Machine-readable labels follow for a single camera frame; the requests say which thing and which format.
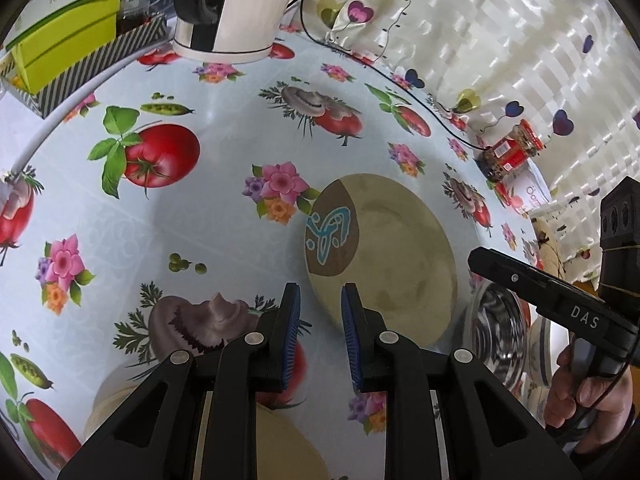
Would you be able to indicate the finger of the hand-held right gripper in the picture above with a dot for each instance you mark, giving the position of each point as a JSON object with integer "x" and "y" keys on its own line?
{"x": 505, "y": 272}

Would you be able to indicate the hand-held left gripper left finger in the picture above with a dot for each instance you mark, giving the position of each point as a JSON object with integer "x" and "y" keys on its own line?
{"x": 290, "y": 335}

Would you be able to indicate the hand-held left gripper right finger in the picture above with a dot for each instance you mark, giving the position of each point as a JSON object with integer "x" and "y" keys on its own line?
{"x": 350, "y": 335}

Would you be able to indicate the steel bowl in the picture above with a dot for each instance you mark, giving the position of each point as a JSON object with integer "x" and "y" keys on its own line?
{"x": 495, "y": 325}

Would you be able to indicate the white bowl with blue stripes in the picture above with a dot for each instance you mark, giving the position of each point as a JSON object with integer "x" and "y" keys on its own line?
{"x": 541, "y": 360}

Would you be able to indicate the beige plate with brown patch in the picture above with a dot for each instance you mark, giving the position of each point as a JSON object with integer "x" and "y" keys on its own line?
{"x": 400, "y": 240}

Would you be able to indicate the plain beige plate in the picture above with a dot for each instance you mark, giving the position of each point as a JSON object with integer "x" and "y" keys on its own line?
{"x": 285, "y": 442}

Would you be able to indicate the person's right hand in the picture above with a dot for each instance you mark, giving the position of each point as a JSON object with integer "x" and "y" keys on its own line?
{"x": 597, "y": 400}

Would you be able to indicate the tied burlap sack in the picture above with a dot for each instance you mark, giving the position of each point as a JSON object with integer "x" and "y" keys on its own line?
{"x": 550, "y": 255}

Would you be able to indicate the white yogurt tub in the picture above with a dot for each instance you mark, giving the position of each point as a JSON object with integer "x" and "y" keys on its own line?
{"x": 530, "y": 192}

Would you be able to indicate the glass jar with red lid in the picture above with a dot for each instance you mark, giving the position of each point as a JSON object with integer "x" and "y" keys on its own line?
{"x": 510, "y": 152}

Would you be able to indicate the vegetable print tablecloth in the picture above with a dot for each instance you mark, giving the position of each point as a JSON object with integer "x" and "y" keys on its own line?
{"x": 225, "y": 160}

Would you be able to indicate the cream curtain with hearts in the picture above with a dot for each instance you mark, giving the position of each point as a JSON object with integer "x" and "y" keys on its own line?
{"x": 475, "y": 35}

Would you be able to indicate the black white striped box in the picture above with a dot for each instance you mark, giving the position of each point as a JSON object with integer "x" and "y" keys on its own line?
{"x": 75, "y": 91}

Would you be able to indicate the white electric kettle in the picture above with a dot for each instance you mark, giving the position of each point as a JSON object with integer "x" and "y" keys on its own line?
{"x": 245, "y": 10}

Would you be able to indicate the green box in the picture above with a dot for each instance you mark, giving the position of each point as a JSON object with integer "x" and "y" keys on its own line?
{"x": 65, "y": 45}

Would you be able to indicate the white box with label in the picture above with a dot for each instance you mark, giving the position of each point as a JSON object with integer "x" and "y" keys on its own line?
{"x": 55, "y": 2}

